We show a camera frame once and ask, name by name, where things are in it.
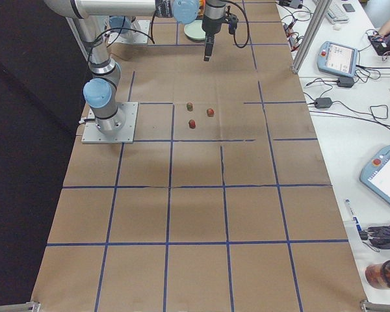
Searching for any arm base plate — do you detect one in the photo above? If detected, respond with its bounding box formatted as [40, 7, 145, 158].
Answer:
[107, 16, 150, 45]
[81, 102, 138, 144]

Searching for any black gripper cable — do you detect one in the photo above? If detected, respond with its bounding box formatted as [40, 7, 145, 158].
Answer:
[227, 0, 252, 49]

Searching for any blue teach pendant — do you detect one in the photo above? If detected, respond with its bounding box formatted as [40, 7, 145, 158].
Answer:
[317, 41, 358, 78]
[359, 145, 390, 205]

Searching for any strawberry two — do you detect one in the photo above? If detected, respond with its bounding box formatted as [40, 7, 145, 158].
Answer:
[207, 109, 215, 117]

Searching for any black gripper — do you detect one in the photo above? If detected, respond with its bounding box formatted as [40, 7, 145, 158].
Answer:
[202, 14, 237, 62]

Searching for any brown paper table cover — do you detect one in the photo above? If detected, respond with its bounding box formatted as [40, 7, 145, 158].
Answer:
[32, 1, 365, 311]

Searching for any aluminium frame post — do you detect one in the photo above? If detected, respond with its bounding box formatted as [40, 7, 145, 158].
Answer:
[291, 0, 332, 74]

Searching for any black power adapter one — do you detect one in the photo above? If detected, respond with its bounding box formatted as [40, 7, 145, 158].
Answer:
[337, 77, 355, 88]

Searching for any light green plate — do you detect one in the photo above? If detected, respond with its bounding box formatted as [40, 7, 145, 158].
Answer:
[184, 20, 205, 42]

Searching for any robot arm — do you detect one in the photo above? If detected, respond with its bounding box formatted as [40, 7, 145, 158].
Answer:
[45, 1, 200, 135]
[106, 1, 237, 62]

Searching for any white keyboard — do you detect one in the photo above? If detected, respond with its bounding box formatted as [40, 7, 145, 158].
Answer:
[326, 1, 349, 25]

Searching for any black power adapter two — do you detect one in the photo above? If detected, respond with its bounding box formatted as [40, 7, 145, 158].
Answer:
[314, 97, 332, 109]

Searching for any strawberry three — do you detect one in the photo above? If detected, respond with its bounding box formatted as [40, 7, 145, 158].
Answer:
[188, 120, 196, 129]

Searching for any blue teach pendant near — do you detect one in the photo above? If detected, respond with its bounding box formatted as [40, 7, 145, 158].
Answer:
[359, 145, 390, 205]

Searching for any blue teach pendant far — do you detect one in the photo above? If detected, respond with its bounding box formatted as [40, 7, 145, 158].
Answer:
[317, 41, 358, 78]

